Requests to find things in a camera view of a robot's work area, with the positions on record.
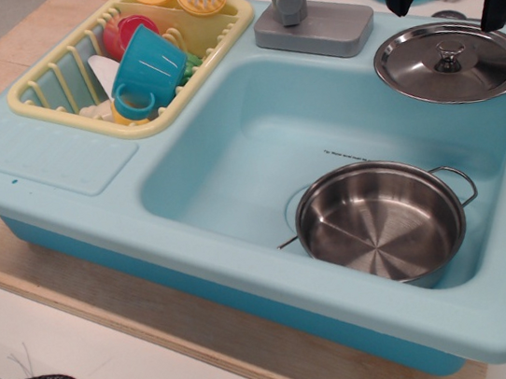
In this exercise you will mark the green plastic item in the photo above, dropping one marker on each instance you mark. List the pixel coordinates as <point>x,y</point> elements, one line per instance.
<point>193,62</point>

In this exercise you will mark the stainless steel pot lid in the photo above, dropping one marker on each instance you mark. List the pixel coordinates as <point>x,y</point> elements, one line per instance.
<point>444,62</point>

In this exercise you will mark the red plastic cup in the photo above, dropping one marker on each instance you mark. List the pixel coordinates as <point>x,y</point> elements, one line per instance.
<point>118,33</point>

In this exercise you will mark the blue plastic cup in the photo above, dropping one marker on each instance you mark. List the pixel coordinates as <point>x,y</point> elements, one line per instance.
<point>149,72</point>

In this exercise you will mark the grey toy faucet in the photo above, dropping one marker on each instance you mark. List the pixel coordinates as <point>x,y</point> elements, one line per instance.
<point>314,27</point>

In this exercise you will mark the yellow dish rack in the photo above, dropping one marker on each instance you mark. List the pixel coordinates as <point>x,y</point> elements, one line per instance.
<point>57,87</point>

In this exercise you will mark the white plastic plate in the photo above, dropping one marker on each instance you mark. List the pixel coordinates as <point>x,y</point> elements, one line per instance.
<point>105,70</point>

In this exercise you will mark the light blue toy sink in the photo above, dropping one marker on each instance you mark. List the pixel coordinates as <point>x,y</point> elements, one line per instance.
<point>206,205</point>

